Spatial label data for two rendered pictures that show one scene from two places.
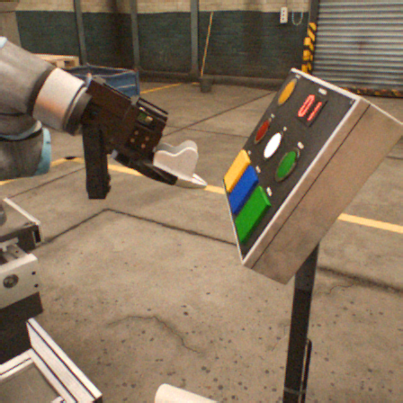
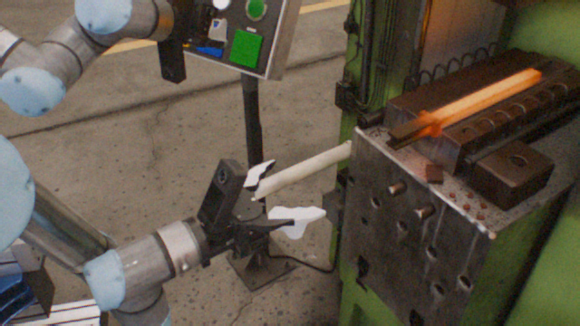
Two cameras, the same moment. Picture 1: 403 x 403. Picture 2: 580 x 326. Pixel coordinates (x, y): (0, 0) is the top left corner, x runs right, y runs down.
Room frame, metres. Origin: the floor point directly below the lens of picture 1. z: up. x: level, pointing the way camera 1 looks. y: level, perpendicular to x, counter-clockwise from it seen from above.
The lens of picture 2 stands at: (-0.12, 0.74, 1.56)
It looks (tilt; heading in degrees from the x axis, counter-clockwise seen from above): 40 degrees down; 304
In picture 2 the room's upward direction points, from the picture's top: straight up
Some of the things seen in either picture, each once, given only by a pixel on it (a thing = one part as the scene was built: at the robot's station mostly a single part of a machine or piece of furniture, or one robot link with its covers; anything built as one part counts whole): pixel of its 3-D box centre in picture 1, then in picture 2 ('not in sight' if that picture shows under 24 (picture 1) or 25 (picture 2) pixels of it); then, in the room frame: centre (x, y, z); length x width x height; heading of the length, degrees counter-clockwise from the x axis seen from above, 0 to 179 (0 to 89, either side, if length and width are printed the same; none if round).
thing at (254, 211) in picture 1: (254, 215); (246, 49); (0.56, -0.07, 1.01); 0.07 x 0.05 x 0.07; 3
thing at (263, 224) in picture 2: not in sight; (266, 218); (0.21, 0.33, 1.00); 0.09 x 0.05 x 0.02; 32
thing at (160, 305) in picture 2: not in sight; (137, 303); (0.34, 0.50, 0.88); 0.11 x 0.08 x 0.11; 170
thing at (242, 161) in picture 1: (237, 171); not in sight; (0.76, -0.06, 1.01); 0.07 x 0.05 x 0.07; 3
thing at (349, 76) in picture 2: not in sight; (345, 96); (0.42, -0.32, 0.80); 0.06 x 0.03 x 0.14; 158
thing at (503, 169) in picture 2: not in sight; (511, 174); (-0.07, -0.05, 0.95); 0.12 x 0.08 x 0.06; 68
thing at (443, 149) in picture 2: not in sight; (488, 100); (0.04, -0.26, 0.96); 0.42 x 0.20 x 0.09; 68
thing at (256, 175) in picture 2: not in sight; (257, 183); (0.28, 0.25, 0.97); 0.09 x 0.03 x 0.06; 104
